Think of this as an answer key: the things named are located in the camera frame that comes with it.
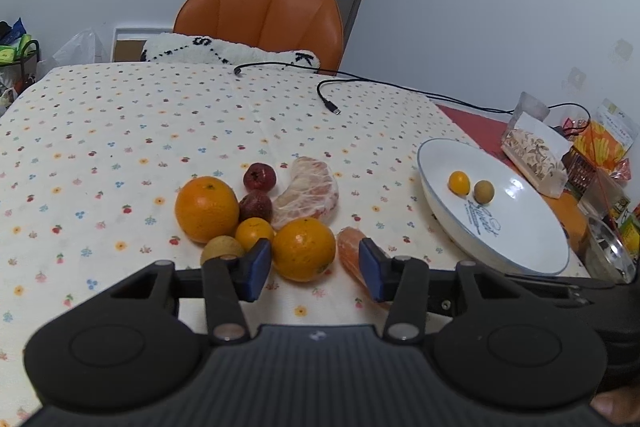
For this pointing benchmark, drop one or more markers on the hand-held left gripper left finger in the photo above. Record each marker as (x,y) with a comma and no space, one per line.
(260,267)

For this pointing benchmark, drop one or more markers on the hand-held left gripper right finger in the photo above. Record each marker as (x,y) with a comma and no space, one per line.
(371,269)

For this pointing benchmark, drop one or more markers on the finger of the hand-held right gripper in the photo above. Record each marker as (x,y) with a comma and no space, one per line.
(575,291)

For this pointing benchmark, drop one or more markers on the orange grapefruit segment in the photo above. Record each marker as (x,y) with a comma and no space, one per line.
(350,252)

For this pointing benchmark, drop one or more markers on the medium orange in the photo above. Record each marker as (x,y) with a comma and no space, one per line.
(303,249)

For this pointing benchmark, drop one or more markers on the large orange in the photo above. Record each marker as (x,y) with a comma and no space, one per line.
(206,209)

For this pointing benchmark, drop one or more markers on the white plate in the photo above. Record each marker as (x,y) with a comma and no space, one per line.
(520,227)

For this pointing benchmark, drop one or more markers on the person's right hand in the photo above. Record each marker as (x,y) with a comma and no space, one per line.
(617,409)

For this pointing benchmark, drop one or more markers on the small mandarin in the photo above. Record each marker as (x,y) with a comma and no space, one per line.
(252,232)

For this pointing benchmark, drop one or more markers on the dark red hawthorn fruit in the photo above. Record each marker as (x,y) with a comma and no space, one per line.
(258,177)
(255,206)

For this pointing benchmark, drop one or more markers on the pale peeled pomelo segment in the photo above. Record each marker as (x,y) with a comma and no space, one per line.
(310,192)

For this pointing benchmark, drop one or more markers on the yellow kumquat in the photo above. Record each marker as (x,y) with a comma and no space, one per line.
(458,182)

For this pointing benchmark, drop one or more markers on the floral tissue box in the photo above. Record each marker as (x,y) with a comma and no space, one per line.
(535,157)

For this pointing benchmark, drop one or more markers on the yellow snack packet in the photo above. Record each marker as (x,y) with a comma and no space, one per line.
(605,142)

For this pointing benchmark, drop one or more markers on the red and orange mat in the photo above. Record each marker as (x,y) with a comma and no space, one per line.
(475,127)

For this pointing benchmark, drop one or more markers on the dotted white tablecloth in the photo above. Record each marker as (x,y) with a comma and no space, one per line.
(125,132)

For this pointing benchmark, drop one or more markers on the white fluffy pillow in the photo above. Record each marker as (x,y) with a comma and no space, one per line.
(190,49)

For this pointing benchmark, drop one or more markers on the white framed cork board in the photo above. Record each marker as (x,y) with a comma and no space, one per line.
(127,47)

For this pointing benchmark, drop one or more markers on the orange leather chair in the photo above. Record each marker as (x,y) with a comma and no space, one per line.
(260,7)

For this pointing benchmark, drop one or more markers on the white plastic bag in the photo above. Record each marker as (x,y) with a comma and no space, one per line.
(80,49)

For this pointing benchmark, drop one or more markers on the green packet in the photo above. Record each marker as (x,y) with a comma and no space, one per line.
(12,49)

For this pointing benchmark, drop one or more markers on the blue packet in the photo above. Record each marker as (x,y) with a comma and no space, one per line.
(18,28)

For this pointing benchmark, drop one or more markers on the clear wall hook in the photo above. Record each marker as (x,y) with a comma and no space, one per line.
(576,77)

